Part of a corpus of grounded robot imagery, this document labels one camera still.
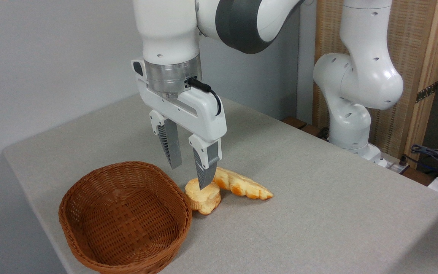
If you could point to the metal screen hinge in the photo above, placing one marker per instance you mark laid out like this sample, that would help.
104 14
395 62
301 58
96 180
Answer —
427 91

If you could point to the brown wooden base board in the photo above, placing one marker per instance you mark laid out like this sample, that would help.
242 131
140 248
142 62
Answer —
295 122

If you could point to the golden croissant bread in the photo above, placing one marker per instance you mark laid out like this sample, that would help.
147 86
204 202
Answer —
242 184

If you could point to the round pale bread roll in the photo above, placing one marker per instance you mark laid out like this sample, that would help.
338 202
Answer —
203 202

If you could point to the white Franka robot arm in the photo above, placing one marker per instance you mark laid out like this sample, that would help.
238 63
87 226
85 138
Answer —
165 30

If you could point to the wooden folding screen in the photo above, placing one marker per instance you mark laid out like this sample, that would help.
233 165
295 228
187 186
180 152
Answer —
413 45

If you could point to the brown wicker basket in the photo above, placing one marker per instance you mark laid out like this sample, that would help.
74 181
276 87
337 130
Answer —
127 213

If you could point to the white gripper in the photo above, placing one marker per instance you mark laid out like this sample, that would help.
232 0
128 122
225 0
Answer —
200 114

